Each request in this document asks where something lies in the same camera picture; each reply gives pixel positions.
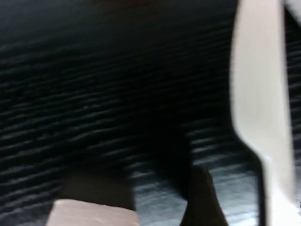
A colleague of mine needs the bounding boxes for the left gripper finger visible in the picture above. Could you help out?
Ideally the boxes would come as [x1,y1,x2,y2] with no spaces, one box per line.
[182,164,230,226]

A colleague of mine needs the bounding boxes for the cream white plastic knife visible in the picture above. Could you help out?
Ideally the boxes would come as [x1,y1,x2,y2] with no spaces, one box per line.
[230,0,297,226]

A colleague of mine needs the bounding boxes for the white foam cube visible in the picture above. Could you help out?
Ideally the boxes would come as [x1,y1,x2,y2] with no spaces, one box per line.
[46,199,140,226]

